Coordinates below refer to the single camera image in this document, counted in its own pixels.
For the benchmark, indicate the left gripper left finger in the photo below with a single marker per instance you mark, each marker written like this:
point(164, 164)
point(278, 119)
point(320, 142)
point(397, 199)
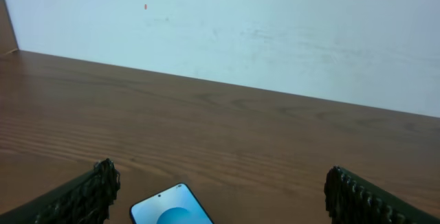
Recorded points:
point(85, 199)

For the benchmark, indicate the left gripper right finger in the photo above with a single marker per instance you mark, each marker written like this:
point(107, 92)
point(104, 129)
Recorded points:
point(350, 199)

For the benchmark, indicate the blue Galaxy smartphone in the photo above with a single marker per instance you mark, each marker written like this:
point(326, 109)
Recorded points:
point(175, 205)

